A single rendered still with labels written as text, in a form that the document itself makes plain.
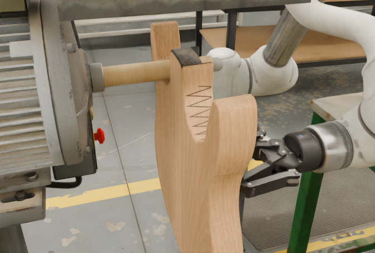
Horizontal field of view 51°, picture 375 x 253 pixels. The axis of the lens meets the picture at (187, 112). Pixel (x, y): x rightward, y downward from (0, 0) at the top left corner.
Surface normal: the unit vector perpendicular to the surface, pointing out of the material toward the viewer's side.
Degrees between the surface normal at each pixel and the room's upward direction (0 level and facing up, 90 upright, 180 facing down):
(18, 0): 90
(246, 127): 86
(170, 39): 73
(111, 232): 0
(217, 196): 94
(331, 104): 0
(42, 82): 65
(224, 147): 96
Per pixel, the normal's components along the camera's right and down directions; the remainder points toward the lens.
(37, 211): 0.30, 0.47
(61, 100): 0.30, 0.24
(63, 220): 0.01, -0.87
